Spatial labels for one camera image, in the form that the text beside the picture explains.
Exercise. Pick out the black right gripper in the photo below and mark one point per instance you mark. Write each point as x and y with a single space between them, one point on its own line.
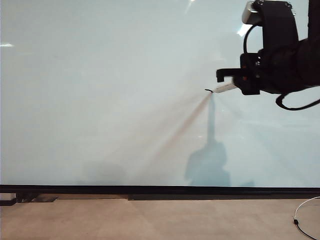
251 75

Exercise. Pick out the white marker pen black tip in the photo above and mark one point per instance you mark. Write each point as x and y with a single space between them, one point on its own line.
225 88

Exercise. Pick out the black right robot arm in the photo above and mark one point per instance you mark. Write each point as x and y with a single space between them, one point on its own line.
307 62

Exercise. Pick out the black drawn marker line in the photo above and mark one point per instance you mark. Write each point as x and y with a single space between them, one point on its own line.
208 90

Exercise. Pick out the black whiteboard stand foot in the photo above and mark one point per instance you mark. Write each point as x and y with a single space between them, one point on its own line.
8 203

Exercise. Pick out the grey metal floor plate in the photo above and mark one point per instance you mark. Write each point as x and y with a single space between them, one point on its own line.
46 199

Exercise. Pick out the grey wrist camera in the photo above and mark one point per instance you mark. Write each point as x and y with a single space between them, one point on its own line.
251 12

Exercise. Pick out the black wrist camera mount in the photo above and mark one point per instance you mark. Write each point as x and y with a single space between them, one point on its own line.
280 25

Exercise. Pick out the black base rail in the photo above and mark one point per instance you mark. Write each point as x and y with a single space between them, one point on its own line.
200 197

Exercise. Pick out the white glass whiteboard black frame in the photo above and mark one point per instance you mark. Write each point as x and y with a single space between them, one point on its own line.
100 100

